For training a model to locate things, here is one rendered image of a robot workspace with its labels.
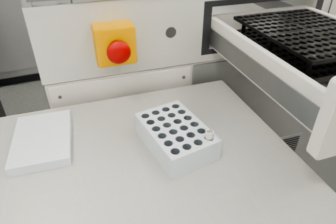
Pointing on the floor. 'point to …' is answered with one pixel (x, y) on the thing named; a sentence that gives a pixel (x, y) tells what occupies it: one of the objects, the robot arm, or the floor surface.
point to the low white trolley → (229, 131)
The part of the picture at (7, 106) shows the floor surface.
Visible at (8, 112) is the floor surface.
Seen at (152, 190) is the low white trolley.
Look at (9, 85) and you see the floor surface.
